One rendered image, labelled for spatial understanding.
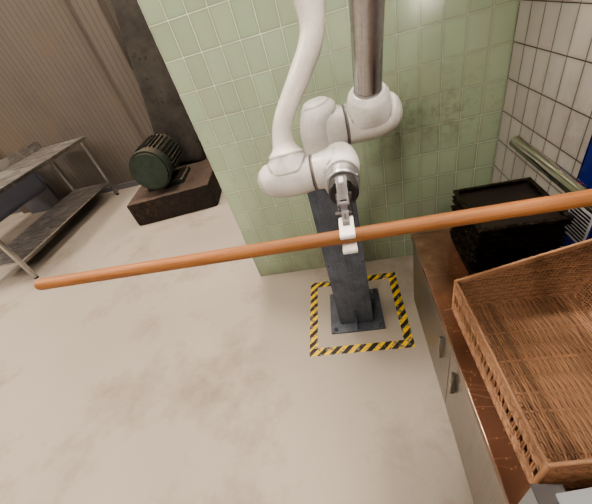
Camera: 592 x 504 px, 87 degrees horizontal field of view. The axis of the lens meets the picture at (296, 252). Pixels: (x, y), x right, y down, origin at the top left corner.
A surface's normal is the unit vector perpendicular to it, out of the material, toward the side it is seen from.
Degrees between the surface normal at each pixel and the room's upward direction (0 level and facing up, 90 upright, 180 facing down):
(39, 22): 90
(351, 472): 0
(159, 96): 90
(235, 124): 90
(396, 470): 0
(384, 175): 90
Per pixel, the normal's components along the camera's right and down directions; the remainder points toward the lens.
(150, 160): 0.07, 0.62
